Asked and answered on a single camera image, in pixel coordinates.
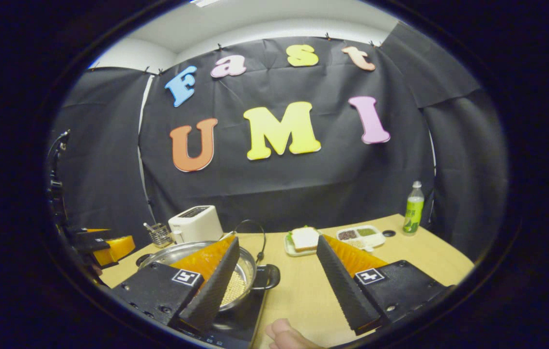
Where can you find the white divided tray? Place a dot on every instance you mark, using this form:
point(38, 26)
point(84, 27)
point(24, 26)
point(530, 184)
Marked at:
point(376, 240)

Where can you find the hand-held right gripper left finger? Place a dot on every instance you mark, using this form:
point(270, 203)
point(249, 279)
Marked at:
point(216, 291)

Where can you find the pale green plate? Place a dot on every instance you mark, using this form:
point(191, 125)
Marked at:
point(290, 249)

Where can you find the green label drink bottle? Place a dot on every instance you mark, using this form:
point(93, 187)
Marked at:
point(413, 213)

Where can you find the white toaster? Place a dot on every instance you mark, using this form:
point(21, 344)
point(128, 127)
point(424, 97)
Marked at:
point(196, 225)

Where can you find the black induction cooktop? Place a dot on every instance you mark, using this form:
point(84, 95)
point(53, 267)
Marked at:
point(238, 322)

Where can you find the pile of soybeans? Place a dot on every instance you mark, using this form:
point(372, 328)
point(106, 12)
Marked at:
point(234, 288)

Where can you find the stainless steel pot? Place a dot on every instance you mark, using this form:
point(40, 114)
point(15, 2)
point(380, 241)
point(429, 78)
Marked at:
point(172, 253)

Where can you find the ceiling light panel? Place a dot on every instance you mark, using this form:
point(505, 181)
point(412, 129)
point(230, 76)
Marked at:
point(205, 3)

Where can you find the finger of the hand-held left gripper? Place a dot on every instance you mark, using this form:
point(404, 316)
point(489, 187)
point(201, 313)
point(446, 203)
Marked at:
point(119, 247)

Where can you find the green beans portion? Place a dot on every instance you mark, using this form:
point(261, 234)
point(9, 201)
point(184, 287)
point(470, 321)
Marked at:
point(367, 231)

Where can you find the red beans portion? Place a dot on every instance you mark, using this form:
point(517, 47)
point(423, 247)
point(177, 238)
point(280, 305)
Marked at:
point(347, 234)

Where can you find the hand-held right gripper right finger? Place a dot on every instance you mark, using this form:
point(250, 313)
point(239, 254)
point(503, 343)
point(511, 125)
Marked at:
point(342, 291)

